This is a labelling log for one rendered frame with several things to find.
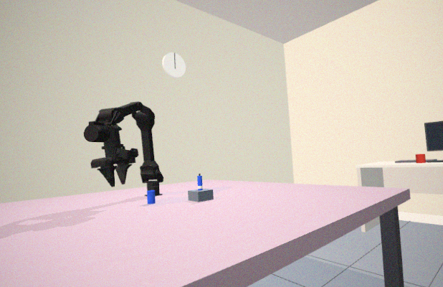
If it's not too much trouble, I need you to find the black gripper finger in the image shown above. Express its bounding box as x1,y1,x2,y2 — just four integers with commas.
97,166,117,187
115,164,132,184

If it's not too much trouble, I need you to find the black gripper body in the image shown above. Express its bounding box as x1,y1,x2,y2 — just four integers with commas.
91,141,135,169

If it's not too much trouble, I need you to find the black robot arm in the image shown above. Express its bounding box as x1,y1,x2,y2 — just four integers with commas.
84,101,163,196

